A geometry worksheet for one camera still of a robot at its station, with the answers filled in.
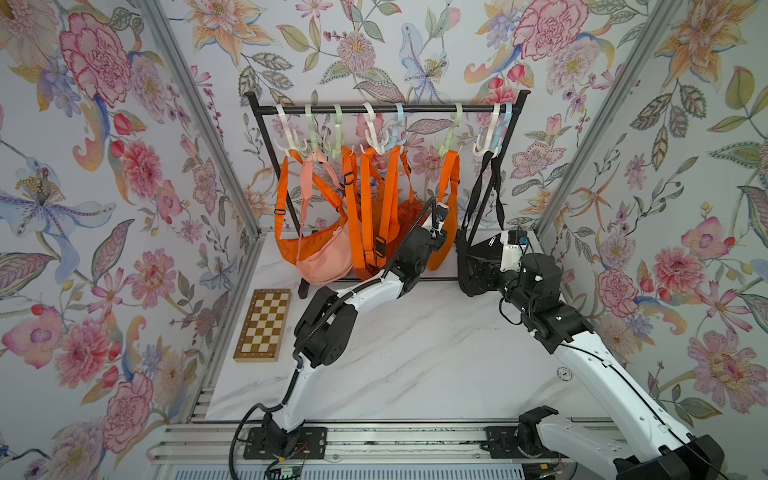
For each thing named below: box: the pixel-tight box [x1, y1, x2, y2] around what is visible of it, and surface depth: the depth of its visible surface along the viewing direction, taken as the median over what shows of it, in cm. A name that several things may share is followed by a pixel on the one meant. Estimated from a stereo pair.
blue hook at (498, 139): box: [490, 103, 513, 154], surface depth 75 cm
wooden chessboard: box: [233, 289, 292, 363], surface depth 95 cm
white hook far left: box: [273, 104, 307, 155], surface depth 77 cm
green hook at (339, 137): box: [325, 103, 344, 159], surface depth 73 cm
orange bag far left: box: [275, 150, 348, 265], surface depth 95 cm
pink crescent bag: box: [296, 150, 353, 285], surface depth 100 cm
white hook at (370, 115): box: [359, 102, 389, 155], surface depth 73 cm
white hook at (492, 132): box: [472, 103, 502, 158], surface depth 75 cm
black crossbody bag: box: [457, 152, 505, 297], surface depth 76 cm
